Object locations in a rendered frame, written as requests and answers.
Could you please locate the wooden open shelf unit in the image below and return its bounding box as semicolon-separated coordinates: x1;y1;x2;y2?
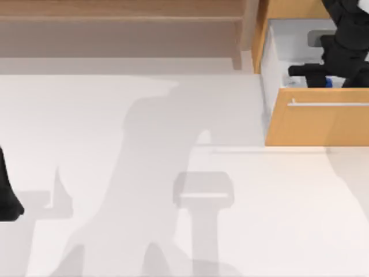
0;0;262;70

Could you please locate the pulled-out drawer grey inside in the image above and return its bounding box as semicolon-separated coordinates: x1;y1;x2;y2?
260;18;369;145

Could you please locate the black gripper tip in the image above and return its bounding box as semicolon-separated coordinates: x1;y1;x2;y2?
0;146;25;223

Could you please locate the pale wooden drawer front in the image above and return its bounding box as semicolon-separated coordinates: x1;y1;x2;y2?
264;87;369;147

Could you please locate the long metal drawer handle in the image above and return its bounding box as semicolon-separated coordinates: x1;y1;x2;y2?
287;98;369;108

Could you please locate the wooden cupboard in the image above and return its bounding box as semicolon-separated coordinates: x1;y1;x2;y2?
251;0;369;74

